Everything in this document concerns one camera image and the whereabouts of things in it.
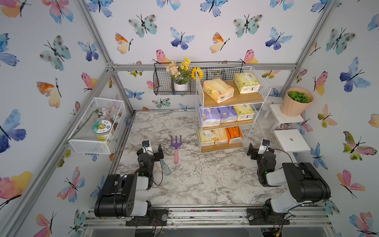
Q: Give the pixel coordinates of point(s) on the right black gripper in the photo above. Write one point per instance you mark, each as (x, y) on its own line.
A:
(254, 151)

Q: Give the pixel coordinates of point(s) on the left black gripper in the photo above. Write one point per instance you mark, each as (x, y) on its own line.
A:
(157, 153)

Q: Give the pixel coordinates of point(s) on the purple tissue pack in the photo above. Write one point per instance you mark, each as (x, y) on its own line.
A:
(227, 114)
(210, 116)

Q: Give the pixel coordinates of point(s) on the green tissue pack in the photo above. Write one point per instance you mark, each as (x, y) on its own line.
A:
(247, 83)

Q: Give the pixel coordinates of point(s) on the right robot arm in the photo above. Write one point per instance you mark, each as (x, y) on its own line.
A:
(305, 186)

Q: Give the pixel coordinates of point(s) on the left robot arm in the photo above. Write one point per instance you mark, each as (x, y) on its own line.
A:
(117, 196)

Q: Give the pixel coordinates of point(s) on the white lower step shelf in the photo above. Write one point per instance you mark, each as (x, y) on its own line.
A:
(291, 141)

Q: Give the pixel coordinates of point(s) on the green tissue pack middle shelf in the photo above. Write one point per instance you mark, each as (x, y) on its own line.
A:
(244, 112)

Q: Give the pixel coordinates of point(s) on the pale yellow tissue pack bottom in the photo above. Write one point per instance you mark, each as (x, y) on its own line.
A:
(207, 137)

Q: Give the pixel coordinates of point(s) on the purple garden fork toy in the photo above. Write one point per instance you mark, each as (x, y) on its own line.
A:
(175, 143)

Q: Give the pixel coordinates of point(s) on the artificial pink flower stem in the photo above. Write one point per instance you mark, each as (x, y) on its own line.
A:
(96, 115)

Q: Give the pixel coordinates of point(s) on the pink pot with green plant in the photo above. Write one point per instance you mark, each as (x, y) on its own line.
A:
(295, 101)

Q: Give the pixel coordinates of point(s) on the flower pot with yellow flowers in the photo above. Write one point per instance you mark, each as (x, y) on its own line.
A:
(182, 74)

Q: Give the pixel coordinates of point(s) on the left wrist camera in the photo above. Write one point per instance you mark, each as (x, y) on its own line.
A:
(146, 146)

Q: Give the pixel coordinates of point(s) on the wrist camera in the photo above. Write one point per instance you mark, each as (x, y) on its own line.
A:
(265, 145)
(146, 146)

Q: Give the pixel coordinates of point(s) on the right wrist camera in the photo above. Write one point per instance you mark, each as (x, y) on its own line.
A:
(265, 145)

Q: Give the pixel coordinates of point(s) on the white wire wall basket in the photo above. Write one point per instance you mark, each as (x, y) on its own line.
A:
(86, 141)

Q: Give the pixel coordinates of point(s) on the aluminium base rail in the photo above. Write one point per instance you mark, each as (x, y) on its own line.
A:
(213, 217)

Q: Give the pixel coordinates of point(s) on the white wire shelf rack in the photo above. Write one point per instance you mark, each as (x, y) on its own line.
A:
(228, 102)

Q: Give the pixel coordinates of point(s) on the black wire wall basket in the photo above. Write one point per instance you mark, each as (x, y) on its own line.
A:
(168, 79)

